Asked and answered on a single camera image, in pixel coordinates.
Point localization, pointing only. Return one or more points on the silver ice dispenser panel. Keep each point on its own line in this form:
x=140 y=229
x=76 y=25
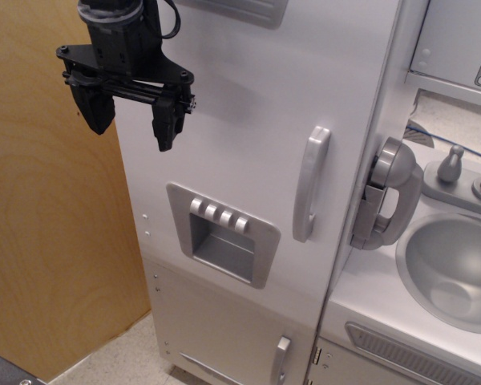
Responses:
x=226 y=239

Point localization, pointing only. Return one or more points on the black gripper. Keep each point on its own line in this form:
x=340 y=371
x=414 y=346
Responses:
x=126 y=46

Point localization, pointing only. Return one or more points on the white toy kitchen cabinet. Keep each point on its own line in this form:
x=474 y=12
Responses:
x=404 y=305

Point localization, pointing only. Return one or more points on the silver lower door handle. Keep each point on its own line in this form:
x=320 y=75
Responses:
x=278 y=374

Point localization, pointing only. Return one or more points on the white fridge door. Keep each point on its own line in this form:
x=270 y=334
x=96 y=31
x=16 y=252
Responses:
x=259 y=94

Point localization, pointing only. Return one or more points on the wooden plywood board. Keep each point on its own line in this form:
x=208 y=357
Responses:
x=71 y=277

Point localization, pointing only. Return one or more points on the grey toy telephone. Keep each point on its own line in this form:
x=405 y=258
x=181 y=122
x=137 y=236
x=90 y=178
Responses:
x=389 y=198

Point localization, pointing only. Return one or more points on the silver fridge door handle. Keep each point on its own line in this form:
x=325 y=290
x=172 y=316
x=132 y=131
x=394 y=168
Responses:
x=314 y=155

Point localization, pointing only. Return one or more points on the toy microwave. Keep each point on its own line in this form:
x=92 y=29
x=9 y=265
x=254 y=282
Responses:
x=447 y=57

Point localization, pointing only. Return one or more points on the black base equipment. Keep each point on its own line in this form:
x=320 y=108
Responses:
x=10 y=374

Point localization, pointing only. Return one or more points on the silver fridge top badge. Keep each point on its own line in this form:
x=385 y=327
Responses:
x=265 y=13

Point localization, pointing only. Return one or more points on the silver toy sink bowl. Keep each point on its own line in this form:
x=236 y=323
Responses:
x=439 y=261

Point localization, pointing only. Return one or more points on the grey faucet knob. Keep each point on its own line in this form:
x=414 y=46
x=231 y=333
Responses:
x=449 y=171

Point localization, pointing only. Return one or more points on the white lower freezer door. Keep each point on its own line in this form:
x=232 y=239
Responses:
x=220 y=337

